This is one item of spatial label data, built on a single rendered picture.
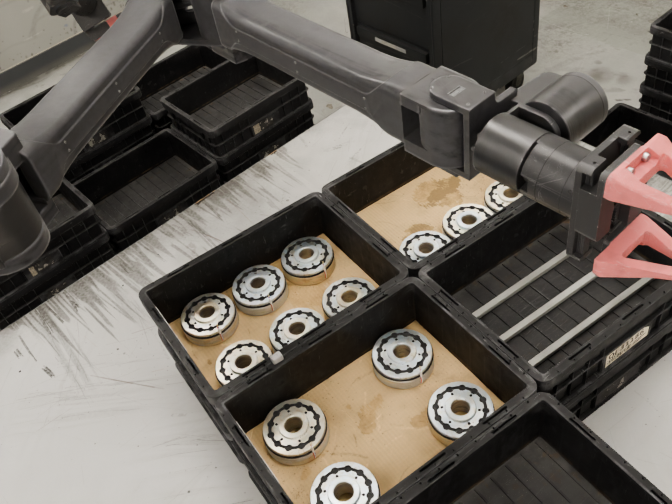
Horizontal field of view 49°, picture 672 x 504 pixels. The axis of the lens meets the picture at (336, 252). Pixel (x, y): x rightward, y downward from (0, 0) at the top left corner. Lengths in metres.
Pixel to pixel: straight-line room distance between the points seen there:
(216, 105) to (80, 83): 1.76
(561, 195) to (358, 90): 0.24
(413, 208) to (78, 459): 0.81
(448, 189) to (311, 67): 0.82
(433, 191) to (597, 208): 0.99
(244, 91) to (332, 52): 1.85
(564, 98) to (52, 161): 0.49
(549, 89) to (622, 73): 2.73
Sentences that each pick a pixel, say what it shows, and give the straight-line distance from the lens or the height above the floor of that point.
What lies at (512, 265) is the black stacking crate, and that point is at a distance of 1.41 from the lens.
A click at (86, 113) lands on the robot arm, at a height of 1.46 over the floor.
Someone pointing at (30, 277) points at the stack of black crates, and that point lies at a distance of 2.20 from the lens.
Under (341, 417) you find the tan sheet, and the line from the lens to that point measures 1.23.
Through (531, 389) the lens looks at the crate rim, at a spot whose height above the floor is 0.93.
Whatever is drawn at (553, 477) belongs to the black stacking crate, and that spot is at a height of 0.83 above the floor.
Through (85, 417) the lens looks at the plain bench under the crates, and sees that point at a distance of 1.54.
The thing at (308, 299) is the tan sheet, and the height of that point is 0.83.
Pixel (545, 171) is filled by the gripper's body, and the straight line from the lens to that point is 0.62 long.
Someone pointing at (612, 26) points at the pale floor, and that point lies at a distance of 3.75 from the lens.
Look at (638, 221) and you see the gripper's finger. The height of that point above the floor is 1.41.
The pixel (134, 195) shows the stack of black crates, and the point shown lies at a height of 0.38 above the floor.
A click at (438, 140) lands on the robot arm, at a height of 1.45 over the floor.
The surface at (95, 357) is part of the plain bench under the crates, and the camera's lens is 1.62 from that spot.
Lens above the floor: 1.87
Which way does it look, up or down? 45 degrees down
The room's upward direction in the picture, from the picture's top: 12 degrees counter-clockwise
